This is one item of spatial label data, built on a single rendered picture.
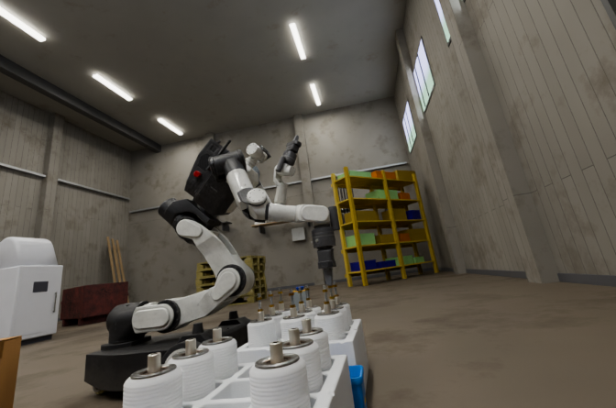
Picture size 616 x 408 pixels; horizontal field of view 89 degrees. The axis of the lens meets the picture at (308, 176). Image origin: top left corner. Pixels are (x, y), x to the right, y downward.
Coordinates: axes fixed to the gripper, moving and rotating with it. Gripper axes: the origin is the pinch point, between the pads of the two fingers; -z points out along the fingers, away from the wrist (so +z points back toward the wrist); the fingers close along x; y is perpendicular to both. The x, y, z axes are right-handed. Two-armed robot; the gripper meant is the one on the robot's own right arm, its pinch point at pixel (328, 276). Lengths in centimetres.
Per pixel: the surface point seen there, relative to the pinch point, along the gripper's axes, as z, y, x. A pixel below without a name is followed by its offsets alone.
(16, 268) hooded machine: 51, 408, 183
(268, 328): -13.6, 20.1, -14.9
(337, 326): -15.0, -3.1, -15.2
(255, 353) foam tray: -19.6, 23.3, -19.4
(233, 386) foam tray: -19, 16, -49
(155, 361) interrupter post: -10, 23, -66
